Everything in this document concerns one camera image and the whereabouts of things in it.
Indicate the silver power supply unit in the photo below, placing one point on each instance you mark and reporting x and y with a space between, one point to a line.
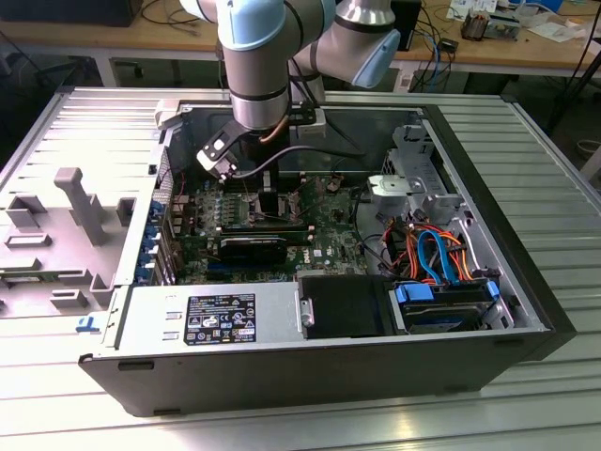
150 324

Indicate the CPU socket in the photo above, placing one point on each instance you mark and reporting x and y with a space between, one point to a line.
252 206

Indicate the green motherboard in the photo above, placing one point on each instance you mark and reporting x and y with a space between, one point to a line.
328 225

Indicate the printed paper sheet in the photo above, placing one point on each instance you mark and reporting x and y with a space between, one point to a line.
469 7

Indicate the black graphics card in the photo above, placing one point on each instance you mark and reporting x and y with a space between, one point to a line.
253 251

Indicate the black drive bay cover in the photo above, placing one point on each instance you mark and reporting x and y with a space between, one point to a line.
343 305

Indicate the long wooden desk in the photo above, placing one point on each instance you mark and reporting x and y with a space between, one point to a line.
141 40

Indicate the black monitor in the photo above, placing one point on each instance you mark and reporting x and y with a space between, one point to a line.
70 11

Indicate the small black adapter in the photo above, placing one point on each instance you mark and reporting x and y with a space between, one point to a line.
448 44

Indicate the pale grey case latch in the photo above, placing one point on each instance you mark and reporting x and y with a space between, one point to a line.
164 113

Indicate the grey electronics device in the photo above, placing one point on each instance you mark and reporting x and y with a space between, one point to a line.
504 28

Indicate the grey parts rack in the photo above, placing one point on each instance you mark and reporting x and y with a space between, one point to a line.
80 206

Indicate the black RAM slot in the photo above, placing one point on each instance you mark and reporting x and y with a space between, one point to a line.
293 188
293 172
244 231
293 177
293 182
244 226

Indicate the blue expansion slot clip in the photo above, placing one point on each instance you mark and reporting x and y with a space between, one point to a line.
144 275
151 235
150 253
158 210

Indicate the small wrist camera box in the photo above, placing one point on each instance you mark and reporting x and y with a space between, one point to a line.
310 127

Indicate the metal locking lever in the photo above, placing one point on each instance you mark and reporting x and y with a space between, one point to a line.
314 205

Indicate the white paper sheet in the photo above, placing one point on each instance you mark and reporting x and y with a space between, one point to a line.
554 30

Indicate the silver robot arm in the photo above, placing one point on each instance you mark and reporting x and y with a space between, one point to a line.
256 70

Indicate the silver disk bay cage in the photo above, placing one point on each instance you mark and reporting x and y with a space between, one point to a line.
394 185

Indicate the green RAM stick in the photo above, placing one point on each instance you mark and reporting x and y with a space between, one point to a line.
21 279

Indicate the copper coil device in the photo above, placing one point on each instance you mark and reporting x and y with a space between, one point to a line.
474 26

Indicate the black PC case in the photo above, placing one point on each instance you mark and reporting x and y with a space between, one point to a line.
282 376

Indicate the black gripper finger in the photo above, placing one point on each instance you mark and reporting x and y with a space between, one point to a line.
267 202

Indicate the black upright box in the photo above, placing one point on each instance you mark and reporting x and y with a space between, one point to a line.
411 23

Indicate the hard disk in blue carrier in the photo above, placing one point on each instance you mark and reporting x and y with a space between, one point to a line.
436 315

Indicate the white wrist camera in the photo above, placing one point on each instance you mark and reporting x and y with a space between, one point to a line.
209 160

